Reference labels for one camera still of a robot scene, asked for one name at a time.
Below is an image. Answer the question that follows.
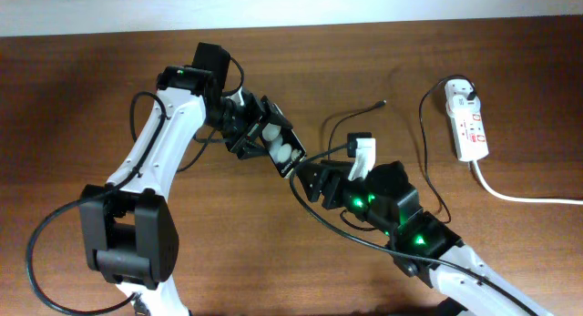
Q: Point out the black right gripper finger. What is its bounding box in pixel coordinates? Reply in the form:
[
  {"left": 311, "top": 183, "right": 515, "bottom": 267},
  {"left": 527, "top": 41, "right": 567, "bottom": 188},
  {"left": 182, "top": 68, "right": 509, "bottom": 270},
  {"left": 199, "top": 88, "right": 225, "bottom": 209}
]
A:
[
  {"left": 303, "top": 174, "right": 342, "bottom": 203},
  {"left": 297, "top": 159, "right": 340, "bottom": 179}
]

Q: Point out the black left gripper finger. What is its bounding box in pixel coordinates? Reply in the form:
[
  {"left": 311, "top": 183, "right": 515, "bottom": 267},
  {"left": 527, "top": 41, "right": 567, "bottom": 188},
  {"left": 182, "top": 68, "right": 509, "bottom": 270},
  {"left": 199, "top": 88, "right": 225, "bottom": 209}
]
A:
[
  {"left": 261, "top": 96, "right": 293, "bottom": 129},
  {"left": 236, "top": 141, "right": 269, "bottom": 160}
]

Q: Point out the black smartphone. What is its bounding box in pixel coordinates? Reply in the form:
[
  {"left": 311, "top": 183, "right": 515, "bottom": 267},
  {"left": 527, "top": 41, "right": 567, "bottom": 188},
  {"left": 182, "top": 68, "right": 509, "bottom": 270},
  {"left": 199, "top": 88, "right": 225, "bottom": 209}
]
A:
[{"left": 261, "top": 124, "right": 306, "bottom": 178}]

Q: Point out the black charging cable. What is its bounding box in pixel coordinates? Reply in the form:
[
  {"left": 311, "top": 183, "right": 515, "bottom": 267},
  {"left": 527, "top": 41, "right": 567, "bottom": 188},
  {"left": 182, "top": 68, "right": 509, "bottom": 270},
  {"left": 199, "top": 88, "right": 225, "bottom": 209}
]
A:
[{"left": 320, "top": 75, "right": 478, "bottom": 225}]

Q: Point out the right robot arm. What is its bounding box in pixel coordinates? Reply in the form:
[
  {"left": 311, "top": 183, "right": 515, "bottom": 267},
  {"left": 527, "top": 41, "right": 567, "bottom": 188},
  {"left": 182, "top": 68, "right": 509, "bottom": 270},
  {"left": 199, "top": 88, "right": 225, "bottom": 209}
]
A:
[{"left": 297, "top": 161, "right": 548, "bottom": 315}]

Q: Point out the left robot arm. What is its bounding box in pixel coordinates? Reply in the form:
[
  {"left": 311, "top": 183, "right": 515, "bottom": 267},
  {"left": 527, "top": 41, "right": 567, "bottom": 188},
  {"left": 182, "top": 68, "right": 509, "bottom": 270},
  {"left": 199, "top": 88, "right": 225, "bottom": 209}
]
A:
[{"left": 79, "top": 43, "right": 306, "bottom": 315}]

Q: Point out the white USB charger adapter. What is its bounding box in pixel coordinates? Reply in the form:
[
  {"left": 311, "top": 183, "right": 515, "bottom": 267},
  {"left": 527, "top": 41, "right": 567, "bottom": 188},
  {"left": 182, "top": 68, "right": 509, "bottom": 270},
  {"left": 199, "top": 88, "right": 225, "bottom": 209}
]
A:
[{"left": 445, "top": 79, "right": 481, "bottom": 117}]

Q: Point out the white power strip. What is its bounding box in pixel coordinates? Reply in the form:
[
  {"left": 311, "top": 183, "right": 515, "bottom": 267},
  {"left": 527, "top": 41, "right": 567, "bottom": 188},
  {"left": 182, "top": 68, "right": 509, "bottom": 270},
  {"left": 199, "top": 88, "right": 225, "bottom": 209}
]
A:
[{"left": 444, "top": 78, "right": 490, "bottom": 163}]

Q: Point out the white power strip cord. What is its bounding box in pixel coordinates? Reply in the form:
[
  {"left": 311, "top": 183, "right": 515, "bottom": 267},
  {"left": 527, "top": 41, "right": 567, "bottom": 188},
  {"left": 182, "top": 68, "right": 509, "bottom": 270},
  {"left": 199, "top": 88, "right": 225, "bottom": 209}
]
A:
[{"left": 470, "top": 159, "right": 583, "bottom": 207}]

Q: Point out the black right camera cable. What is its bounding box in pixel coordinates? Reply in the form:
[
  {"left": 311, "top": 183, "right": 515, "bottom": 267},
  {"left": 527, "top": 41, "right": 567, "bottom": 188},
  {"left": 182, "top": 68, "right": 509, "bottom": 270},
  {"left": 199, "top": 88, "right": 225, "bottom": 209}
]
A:
[{"left": 288, "top": 141, "right": 543, "bottom": 316}]

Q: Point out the black camera cable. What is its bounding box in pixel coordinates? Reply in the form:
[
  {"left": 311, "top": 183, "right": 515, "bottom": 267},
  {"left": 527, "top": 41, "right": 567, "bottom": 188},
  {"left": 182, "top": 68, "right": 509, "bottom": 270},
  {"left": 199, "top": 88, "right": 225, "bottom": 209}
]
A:
[
  {"left": 288, "top": 141, "right": 543, "bottom": 316},
  {"left": 25, "top": 56, "right": 245, "bottom": 316}
]

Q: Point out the black left camera cable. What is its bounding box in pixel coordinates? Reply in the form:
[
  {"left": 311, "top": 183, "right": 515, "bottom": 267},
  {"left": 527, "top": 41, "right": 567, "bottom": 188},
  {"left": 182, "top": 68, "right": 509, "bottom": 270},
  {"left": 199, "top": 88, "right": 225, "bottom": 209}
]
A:
[{"left": 25, "top": 56, "right": 245, "bottom": 316}]

